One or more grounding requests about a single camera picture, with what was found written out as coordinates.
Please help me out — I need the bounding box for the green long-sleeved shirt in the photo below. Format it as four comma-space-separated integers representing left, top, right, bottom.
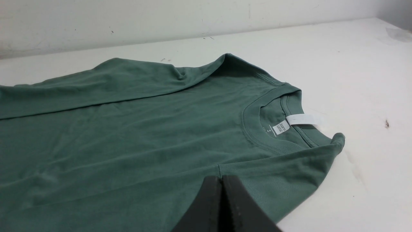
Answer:
1, 54, 345, 232

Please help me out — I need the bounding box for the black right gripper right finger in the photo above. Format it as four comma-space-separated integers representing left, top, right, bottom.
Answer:
221, 175, 281, 232

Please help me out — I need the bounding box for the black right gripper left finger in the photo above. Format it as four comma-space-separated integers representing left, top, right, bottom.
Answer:
172, 176, 222, 232

